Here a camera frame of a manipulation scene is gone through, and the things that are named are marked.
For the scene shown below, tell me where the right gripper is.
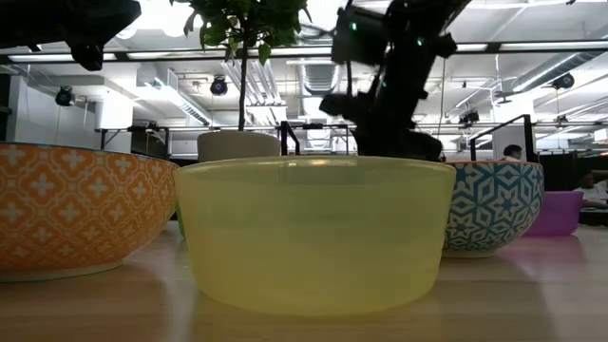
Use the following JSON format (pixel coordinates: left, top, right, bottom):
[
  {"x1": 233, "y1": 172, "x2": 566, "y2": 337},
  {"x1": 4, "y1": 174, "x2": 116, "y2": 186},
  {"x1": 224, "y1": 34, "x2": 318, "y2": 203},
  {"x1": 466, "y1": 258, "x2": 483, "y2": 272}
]
[{"x1": 318, "y1": 89, "x2": 444, "y2": 162}]

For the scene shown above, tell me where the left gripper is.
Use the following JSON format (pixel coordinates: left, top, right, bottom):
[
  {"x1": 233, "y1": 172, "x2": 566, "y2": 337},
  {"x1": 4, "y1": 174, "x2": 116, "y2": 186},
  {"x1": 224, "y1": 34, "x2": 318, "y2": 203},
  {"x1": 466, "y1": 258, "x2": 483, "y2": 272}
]
[{"x1": 66, "y1": 0, "x2": 143, "y2": 72}]

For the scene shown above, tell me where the blue white patterned bowl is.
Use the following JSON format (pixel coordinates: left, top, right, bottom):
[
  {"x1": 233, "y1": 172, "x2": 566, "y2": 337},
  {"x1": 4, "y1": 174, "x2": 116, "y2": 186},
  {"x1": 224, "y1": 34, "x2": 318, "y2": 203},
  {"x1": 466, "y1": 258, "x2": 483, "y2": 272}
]
[{"x1": 441, "y1": 160, "x2": 545, "y2": 259}]

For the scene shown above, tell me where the yellow translucent plastic bowl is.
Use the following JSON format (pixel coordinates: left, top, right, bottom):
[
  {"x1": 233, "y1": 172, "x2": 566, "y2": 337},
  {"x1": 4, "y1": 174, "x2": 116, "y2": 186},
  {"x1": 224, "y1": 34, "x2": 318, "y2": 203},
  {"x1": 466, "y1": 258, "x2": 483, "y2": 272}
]
[{"x1": 173, "y1": 155, "x2": 457, "y2": 317}]

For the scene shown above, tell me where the purple plastic bowl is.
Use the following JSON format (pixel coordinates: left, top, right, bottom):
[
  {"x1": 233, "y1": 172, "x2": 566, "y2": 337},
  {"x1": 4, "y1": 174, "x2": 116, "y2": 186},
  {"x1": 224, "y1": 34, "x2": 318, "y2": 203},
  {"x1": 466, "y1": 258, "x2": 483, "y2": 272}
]
[{"x1": 523, "y1": 190, "x2": 584, "y2": 238}]

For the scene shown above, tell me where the black ceiling spotlight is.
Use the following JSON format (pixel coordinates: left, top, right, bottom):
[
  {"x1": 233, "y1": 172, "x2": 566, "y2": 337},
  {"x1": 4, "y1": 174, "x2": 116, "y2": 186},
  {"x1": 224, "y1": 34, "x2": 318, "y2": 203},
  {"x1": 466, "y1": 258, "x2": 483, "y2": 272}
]
[
  {"x1": 551, "y1": 71, "x2": 576, "y2": 91},
  {"x1": 54, "y1": 85, "x2": 77, "y2": 108},
  {"x1": 209, "y1": 75, "x2": 229, "y2": 98},
  {"x1": 458, "y1": 108, "x2": 481, "y2": 127}
]

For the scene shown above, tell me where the green leafy plant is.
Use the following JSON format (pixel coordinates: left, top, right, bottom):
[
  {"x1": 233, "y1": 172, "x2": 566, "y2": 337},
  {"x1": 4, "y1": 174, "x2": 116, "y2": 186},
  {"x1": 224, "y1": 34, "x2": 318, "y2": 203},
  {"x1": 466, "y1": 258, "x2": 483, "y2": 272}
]
[{"x1": 169, "y1": 0, "x2": 314, "y2": 132}]

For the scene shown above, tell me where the white plant pot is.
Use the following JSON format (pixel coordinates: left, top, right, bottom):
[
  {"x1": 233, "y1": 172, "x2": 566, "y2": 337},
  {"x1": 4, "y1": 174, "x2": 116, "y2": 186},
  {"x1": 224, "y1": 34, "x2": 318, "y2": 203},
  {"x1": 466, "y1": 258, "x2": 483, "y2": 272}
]
[{"x1": 197, "y1": 130, "x2": 282, "y2": 163}]

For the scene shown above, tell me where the orange patterned bowl, blue inside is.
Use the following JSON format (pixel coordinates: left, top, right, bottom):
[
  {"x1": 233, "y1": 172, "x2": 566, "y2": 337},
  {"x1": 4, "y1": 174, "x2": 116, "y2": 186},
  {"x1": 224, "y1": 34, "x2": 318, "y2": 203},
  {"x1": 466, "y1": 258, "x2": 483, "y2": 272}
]
[{"x1": 0, "y1": 141, "x2": 180, "y2": 283}]

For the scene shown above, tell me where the silver ribbed air duct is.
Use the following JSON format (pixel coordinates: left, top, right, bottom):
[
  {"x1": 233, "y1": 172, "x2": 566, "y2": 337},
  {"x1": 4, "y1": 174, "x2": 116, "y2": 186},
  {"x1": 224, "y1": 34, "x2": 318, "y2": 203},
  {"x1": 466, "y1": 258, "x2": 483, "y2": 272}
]
[{"x1": 297, "y1": 64, "x2": 341, "y2": 96}]

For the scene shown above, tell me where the black background table frame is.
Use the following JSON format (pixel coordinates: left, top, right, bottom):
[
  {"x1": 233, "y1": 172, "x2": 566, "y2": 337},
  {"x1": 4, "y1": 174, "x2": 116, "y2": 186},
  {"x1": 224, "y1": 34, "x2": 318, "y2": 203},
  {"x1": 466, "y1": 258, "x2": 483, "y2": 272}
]
[{"x1": 94, "y1": 123, "x2": 172, "y2": 161}]

